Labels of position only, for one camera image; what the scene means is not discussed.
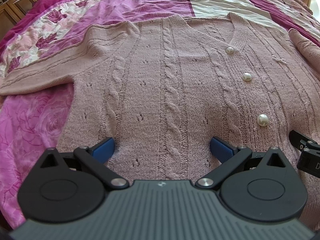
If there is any pink striped floral bedspread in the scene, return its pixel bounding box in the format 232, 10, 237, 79
1, 0, 319, 228

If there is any pink knitted cardigan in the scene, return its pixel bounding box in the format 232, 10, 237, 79
1, 12, 319, 181

